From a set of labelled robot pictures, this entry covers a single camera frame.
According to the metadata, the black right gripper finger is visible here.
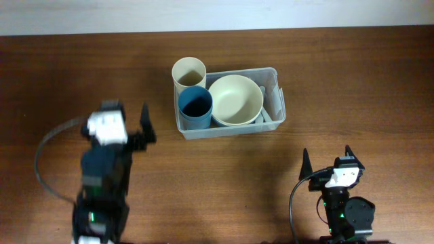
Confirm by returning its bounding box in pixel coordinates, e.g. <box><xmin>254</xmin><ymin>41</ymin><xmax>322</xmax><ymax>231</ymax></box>
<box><xmin>298</xmin><ymin>148</ymin><xmax>313</xmax><ymax>180</ymax></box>
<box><xmin>345</xmin><ymin>145</ymin><xmax>365</xmax><ymax>171</ymax></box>

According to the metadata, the blue cup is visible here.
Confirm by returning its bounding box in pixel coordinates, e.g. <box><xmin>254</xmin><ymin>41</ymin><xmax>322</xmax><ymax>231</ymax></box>
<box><xmin>178</xmin><ymin>86</ymin><xmax>213</xmax><ymax>130</ymax></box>

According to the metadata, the cream cup back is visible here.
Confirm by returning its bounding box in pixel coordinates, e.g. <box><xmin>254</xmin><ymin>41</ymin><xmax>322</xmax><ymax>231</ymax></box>
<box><xmin>172</xmin><ymin>57</ymin><xmax>207</xmax><ymax>94</ymax></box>

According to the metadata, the white plastic spoon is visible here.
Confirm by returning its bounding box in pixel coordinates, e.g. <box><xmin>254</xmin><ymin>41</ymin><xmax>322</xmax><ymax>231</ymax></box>
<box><xmin>255</xmin><ymin>107</ymin><xmax>273</xmax><ymax>123</ymax></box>

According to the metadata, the cream bowl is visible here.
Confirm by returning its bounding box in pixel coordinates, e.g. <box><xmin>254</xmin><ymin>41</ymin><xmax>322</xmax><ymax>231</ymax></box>
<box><xmin>212</xmin><ymin>115</ymin><xmax>264</xmax><ymax>127</ymax></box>
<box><xmin>208</xmin><ymin>75</ymin><xmax>264</xmax><ymax>126</ymax></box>

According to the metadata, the white plastic fork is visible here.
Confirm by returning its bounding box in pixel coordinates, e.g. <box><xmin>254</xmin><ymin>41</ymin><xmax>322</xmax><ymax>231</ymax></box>
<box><xmin>260</xmin><ymin>86</ymin><xmax>265</xmax><ymax>103</ymax></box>

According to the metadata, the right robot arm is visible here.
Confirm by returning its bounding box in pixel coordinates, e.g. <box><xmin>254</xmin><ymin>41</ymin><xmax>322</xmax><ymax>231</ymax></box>
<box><xmin>299</xmin><ymin>146</ymin><xmax>375</xmax><ymax>243</ymax></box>

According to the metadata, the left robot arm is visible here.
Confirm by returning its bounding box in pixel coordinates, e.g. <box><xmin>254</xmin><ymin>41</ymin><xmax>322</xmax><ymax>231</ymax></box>
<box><xmin>72</xmin><ymin>101</ymin><xmax>157</xmax><ymax>243</ymax></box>

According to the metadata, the clear plastic container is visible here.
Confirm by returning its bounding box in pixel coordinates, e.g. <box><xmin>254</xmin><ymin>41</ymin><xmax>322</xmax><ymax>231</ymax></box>
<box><xmin>174</xmin><ymin>67</ymin><xmax>286</xmax><ymax>140</ymax></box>

